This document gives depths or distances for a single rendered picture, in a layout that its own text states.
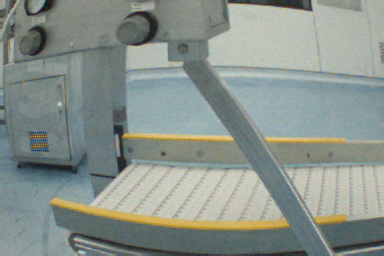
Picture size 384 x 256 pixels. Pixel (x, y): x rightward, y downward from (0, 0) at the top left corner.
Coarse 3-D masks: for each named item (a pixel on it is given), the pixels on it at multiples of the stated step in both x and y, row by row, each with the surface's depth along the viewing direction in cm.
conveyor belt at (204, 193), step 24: (144, 168) 78; (168, 168) 78; (192, 168) 78; (216, 168) 77; (240, 168) 77; (288, 168) 75; (312, 168) 73; (336, 168) 72; (360, 168) 70; (120, 192) 69; (144, 192) 70; (168, 192) 70; (192, 192) 69; (216, 192) 69; (240, 192) 68; (264, 192) 67; (312, 192) 65; (336, 192) 63; (360, 192) 61; (168, 216) 62; (192, 216) 62; (216, 216) 62; (240, 216) 61; (264, 216) 60
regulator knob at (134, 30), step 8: (136, 8) 43; (144, 8) 43; (152, 8) 42; (128, 16) 43; (136, 16) 42; (144, 16) 42; (152, 16) 42; (120, 24) 41; (128, 24) 41; (136, 24) 41; (144, 24) 42; (152, 24) 43; (120, 32) 41; (128, 32) 41; (136, 32) 41; (144, 32) 41; (152, 32) 43; (120, 40) 41; (128, 40) 41; (136, 40) 41; (144, 40) 43
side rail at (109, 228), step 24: (72, 216) 55; (96, 216) 54; (360, 216) 47; (120, 240) 54; (144, 240) 53; (168, 240) 52; (192, 240) 51; (216, 240) 51; (240, 240) 50; (264, 240) 49; (288, 240) 49; (336, 240) 47; (360, 240) 47
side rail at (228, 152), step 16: (128, 144) 80; (144, 144) 80; (160, 144) 79; (176, 144) 78; (192, 144) 78; (208, 144) 77; (224, 144) 77; (272, 144) 75; (288, 144) 74; (304, 144) 74; (320, 144) 73; (336, 144) 72; (352, 144) 71; (368, 144) 70; (160, 160) 80; (176, 160) 79; (192, 160) 79; (208, 160) 78; (224, 160) 77; (240, 160) 77; (288, 160) 75; (304, 160) 74; (320, 160) 74; (336, 160) 73; (352, 160) 72; (368, 160) 71
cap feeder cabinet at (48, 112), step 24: (24, 72) 294; (48, 72) 292; (72, 72) 295; (24, 96) 298; (48, 96) 296; (72, 96) 299; (24, 120) 303; (48, 120) 300; (72, 120) 300; (24, 144) 308; (48, 144) 305; (72, 144) 303
